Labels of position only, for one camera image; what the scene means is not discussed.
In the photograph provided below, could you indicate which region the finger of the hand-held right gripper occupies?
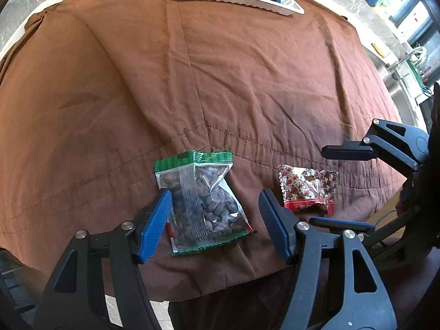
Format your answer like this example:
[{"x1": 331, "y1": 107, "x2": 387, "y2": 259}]
[
  {"x1": 309, "y1": 206, "x2": 430, "y2": 265},
  {"x1": 321, "y1": 119, "x2": 430, "y2": 172}
]

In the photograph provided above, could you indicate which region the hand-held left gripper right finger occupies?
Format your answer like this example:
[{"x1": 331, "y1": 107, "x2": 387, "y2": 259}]
[{"x1": 258, "y1": 188, "x2": 397, "y2": 330}]

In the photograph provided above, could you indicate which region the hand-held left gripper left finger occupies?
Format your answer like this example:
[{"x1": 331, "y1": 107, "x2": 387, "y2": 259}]
[{"x1": 32, "y1": 188, "x2": 172, "y2": 330}]

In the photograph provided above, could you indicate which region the red white patterned candy packet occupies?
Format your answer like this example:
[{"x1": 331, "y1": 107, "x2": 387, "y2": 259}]
[{"x1": 278, "y1": 164, "x2": 339, "y2": 216}]

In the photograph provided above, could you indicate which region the green-edged clear bean packet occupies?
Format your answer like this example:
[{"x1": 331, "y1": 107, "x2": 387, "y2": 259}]
[{"x1": 153, "y1": 150, "x2": 257, "y2": 257}]

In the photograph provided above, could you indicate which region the steel sink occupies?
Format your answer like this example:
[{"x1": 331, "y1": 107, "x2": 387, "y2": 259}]
[{"x1": 364, "y1": 46, "x2": 428, "y2": 131}]

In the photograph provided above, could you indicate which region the chrome faucet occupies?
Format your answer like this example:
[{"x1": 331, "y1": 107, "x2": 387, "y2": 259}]
[{"x1": 385, "y1": 46, "x2": 428, "y2": 76}]

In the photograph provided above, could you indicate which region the brown tablecloth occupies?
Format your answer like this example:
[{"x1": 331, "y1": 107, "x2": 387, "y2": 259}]
[{"x1": 0, "y1": 0, "x2": 409, "y2": 330}]

